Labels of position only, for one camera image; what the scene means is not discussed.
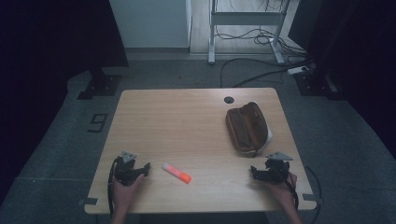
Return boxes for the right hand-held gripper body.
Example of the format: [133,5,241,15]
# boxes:
[261,151,294,185]

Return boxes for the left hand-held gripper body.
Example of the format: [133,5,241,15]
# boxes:
[113,150,145,188]

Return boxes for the person's left hand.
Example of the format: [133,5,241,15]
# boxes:
[111,173,146,217]

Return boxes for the person's right hand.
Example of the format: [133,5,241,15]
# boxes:
[263,173,299,207]

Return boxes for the orange and white marker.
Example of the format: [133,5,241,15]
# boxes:
[162,161,192,185]

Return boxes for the grey tape strip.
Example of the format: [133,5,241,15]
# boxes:
[78,197,99,206]
[302,192,325,205]

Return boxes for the brown leather pencil case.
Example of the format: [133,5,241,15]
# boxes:
[225,101,274,159]

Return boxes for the black tape floor marker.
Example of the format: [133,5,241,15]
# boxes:
[87,113,108,133]

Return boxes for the black stand base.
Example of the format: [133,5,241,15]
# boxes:
[77,66,123,101]
[293,68,345,101]

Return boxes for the white power strip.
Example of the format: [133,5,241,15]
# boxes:
[286,65,310,76]

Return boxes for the black curtain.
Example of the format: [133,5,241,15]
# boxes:
[288,0,396,160]
[0,0,130,206]

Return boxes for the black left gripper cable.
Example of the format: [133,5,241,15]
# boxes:
[106,157,122,217]

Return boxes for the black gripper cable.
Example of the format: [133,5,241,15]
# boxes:
[106,157,122,217]
[279,169,301,210]

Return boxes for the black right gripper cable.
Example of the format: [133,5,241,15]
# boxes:
[279,169,301,210]

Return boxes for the thin black hanging cable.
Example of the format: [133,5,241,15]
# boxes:
[305,165,324,224]

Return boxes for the black floor cables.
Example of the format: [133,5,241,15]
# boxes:
[216,0,316,89]

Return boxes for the white metal desk frame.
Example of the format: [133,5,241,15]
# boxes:
[207,0,292,65]

